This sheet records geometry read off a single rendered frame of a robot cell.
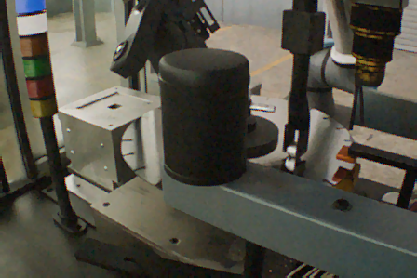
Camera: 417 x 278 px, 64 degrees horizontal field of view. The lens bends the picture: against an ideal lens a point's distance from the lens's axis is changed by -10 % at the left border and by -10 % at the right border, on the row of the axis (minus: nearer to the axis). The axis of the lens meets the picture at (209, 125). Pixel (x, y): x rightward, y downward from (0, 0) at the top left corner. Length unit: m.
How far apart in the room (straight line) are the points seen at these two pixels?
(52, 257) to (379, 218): 0.53
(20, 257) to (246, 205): 0.50
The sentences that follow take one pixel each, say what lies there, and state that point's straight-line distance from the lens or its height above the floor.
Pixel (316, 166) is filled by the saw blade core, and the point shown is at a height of 0.95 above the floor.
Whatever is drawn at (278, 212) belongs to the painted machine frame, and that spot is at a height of 1.04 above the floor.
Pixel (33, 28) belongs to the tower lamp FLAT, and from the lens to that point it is 0.56.
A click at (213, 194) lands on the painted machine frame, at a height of 1.04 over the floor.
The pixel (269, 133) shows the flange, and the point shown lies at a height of 0.96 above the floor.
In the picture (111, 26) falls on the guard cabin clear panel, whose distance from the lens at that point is 0.92.
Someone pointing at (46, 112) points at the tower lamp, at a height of 0.98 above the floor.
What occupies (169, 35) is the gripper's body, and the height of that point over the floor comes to 1.09.
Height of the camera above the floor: 1.18
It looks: 25 degrees down
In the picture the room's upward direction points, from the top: straight up
